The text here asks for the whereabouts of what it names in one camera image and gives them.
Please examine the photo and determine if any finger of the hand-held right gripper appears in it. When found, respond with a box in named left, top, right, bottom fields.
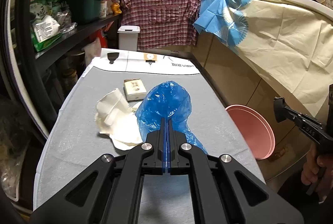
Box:
left=274, top=97, right=302, bottom=126

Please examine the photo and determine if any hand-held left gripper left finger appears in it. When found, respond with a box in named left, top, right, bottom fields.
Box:
left=30, top=117, right=167, bottom=224

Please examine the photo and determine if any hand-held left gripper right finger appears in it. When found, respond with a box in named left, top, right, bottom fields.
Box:
left=168, top=119, right=305, bottom=224

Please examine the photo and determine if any pink plastic basin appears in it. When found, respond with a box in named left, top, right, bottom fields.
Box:
left=225, top=104, right=276, bottom=160

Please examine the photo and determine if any blue plastic bag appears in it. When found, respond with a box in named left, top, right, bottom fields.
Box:
left=135, top=80, right=209, bottom=155

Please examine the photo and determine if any cream tissue pack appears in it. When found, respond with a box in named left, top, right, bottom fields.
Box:
left=123, top=79, right=147, bottom=102

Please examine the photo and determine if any person's right hand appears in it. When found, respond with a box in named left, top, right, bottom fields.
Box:
left=302, top=146, right=333, bottom=204

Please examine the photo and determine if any cream paper bag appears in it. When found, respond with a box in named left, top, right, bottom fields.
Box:
left=94, top=87, right=143, bottom=151

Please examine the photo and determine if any cream and blue printed cloth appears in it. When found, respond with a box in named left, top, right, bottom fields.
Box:
left=193, top=0, right=333, bottom=123

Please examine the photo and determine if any white printed cloth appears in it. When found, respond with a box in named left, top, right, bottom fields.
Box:
left=83, top=48, right=201, bottom=75

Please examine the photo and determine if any white lidded bin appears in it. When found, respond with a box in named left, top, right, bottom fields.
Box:
left=117, top=26, right=141, bottom=51

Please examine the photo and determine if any red plaid shirt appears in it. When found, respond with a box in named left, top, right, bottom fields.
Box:
left=122, top=0, right=203, bottom=50

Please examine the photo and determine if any black shelf rack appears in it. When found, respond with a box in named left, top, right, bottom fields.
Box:
left=10, top=0, right=130, bottom=123

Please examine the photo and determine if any white jar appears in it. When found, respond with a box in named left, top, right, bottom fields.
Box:
left=99, top=0, right=108, bottom=19

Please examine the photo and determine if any green storage basket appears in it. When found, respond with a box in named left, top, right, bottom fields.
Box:
left=65, top=0, right=105, bottom=24

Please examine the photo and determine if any green and white packet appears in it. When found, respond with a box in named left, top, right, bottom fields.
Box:
left=30, top=15, right=61, bottom=51

